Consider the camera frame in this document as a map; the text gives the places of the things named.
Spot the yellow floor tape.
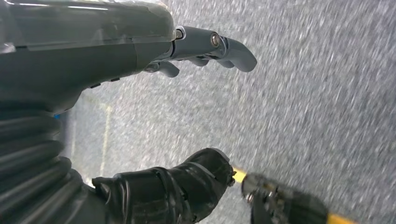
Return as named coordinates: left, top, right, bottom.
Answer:
left=232, top=167, right=356, bottom=224

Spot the black caster foot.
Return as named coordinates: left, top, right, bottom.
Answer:
left=241, top=173, right=329, bottom=224

